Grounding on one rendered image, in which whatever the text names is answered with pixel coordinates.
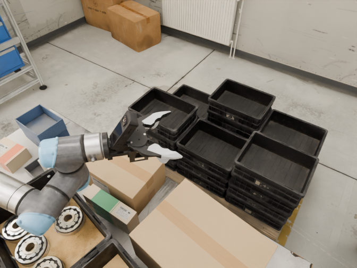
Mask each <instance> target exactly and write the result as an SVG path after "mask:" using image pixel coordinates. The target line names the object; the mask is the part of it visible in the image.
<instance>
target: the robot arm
mask: <svg viewBox="0 0 357 268"><path fill-rule="evenodd" d="M170 114H171V111H164V112H157V113H153V114H152V113H151V114H147V115H144V116H141V117H139V118H137V113H136V112H131V111H126V112H125V114H124V115H123V117H122V118H121V120H120V121H119V123H118V124H117V126H116V127H115V129H114V130H113V132H112V133H111V134H110V136H109V137H108V134H107V132H102V134H101V133H100V132H93V133H85V134H82V135H74V136H65V137H56V138H50V139H44V140H42V141H41V142H40V144H39V148H38V155H39V160H40V163H41V165H42V166H43V167H45V168H54V167H56V169H57V172H56V173H55V174H54V176H53V177H52V178H51V179H50V180H49V182H48V183H47V184H46V185H45V186H44V187H43V189H42V190H41V191H40V190H38V189H36V188H34V187H32V186H30V185H28V184H26V183H24V182H22V181H20V180H18V179H16V178H14V177H12V176H10V175H8V174H6V173H4V172H2V171H0V207H1V208H3V209H5V210H7V211H9V212H11V213H13V214H15V215H17V216H19V217H18V219H17V220H16V223H17V225H18V226H19V227H21V228H22V229H23V230H25V231H27V232H28V233H30V234H33V235H35V236H42V235H44V234H45V233H46V231H47V230H48V229H49V228H50V227H51V226H52V224H53V223H54V222H55V221H56V219H57V217H58V216H59V214H60V213H61V211H62V210H63V209H64V207H65V206H66V205H67V203H68V202H69V201H70V200H71V198H72V197H73V195H74V194H75V193H76V192H79V191H82V190H83V189H85V188H86V187H87V186H88V184H89V182H90V175H89V169H88V167H87V165H86V163H87V162H95V161H100V160H103V159H104V158H105V159H108V160H112V159H113V157H117V156H124V155H127V156H128V157H129V158H130V162H137V161H144V160H148V158H149V157H157V158H158V160H159V161H160V162H161V163H164V164H165V163H167V162H168V160H175V159H179V158H182V157H183V156H182V155H181V154H180V153H178V152H177V151H171V150H169V149H167V148H162V147H160V146H159V145H158V144H152V145H150V146H147V143H149V142H150V138H147V133H148V129H149V128H152V129H154V128H155V127H156V126H158V124H159V121H160V120H161V119H162V118H164V117H167V116H168V115H170ZM141 157H144V159H141V160H135V158H141Z"/></svg>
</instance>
